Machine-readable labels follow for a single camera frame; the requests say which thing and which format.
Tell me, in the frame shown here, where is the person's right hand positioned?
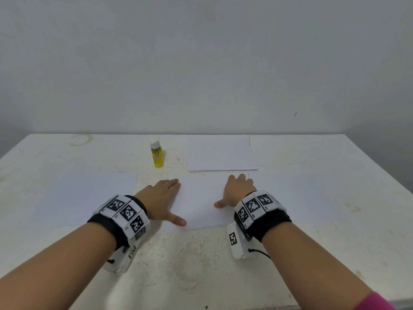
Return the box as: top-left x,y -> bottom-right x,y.
213,174 -> 258,210

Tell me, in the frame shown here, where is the pink sleeve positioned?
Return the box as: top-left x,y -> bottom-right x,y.
353,291 -> 397,310

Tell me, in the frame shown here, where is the person's left hand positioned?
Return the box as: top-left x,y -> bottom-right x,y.
133,178 -> 188,228

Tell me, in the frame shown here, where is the glued white paper sheet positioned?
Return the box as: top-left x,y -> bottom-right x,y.
164,174 -> 258,232
186,135 -> 259,174

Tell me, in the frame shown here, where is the black cable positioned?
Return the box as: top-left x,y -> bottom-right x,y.
248,248 -> 272,260

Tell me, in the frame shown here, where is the black marker wristband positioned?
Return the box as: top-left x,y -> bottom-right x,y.
233,191 -> 293,243
86,193 -> 151,251

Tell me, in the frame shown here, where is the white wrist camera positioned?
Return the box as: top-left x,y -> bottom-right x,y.
226,222 -> 253,261
102,240 -> 141,276

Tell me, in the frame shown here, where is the person's right forearm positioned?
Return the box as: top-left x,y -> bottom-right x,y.
263,223 -> 375,310

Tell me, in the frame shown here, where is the stack of white paper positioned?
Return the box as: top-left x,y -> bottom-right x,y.
34,172 -> 140,227
256,170 -> 352,225

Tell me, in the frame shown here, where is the yellow glue stick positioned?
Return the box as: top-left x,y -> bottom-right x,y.
150,139 -> 166,170

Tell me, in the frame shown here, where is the person's left forearm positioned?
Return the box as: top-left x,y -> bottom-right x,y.
0,223 -> 117,310

